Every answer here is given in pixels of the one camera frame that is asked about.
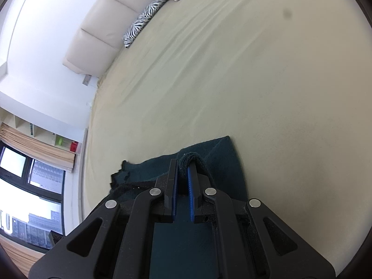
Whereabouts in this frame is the dark green knit garment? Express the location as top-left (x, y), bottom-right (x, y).
top-left (109, 136), bottom-right (248, 278)

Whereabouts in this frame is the black framed window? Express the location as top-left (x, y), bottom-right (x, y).
top-left (0, 142), bottom-right (66, 252)

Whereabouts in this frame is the red box on shelf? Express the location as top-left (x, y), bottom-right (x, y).
top-left (69, 141), bottom-right (79, 153)

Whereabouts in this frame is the green item on shelf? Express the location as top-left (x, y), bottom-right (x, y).
top-left (55, 135), bottom-right (63, 146)

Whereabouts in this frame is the beige curtain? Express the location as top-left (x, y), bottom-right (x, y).
top-left (1, 123), bottom-right (75, 172)

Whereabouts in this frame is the beige bed sheet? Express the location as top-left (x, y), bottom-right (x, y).
top-left (83, 0), bottom-right (371, 273)

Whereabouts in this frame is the beige padded headboard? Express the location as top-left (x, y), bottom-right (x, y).
top-left (63, 0), bottom-right (153, 77)

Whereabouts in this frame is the zebra print pillow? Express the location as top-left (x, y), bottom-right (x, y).
top-left (122, 0), bottom-right (168, 49)

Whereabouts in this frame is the white wall shelf unit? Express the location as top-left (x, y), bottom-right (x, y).
top-left (1, 108), bottom-right (81, 154)

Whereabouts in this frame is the wall switch plate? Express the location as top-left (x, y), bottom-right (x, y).
top-left (83, 74), bottom-right (91, 86)

